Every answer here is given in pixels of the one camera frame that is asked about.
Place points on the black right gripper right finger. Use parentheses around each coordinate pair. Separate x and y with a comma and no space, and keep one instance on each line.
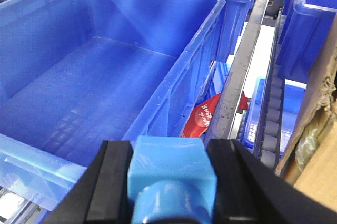
(249,192)

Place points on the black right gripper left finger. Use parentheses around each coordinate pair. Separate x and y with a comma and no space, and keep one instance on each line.
(100,195)

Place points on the blue block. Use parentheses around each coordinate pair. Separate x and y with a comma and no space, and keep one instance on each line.
(171,180)

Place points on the roller conveyor track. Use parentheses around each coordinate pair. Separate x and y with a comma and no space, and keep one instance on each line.
(268,135)

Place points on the large blue bin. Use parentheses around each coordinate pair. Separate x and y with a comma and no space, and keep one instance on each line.
(77,72)

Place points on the blue bin right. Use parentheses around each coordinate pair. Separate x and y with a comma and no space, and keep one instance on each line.
(306,26)

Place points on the torn cardboard box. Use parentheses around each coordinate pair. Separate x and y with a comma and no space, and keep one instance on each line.
(309,161)

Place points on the red snack bag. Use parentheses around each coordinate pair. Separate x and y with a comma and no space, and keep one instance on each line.
(200,118)

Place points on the lower blue tray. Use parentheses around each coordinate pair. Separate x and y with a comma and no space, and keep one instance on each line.
(284,114)

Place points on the steel conveyor rail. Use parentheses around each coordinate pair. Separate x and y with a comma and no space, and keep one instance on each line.
(224,116)

